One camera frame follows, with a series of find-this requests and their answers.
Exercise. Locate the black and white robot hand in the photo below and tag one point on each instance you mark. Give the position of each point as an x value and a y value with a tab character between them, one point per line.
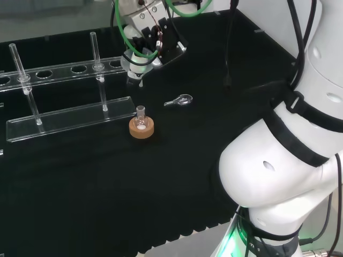
139	63

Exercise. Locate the clear acrylic funnel stand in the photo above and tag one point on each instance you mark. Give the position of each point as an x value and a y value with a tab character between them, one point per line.
69	117

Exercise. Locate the small round-bottom glass flask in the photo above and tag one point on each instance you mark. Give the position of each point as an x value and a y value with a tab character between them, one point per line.
140	120

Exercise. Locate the black bench cloth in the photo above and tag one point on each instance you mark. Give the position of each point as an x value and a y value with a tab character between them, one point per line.
134	187

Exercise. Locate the pale base board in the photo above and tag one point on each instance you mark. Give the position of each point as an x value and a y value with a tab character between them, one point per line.
193	241

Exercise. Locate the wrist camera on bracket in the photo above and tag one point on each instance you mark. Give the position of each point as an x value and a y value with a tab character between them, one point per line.
171	40

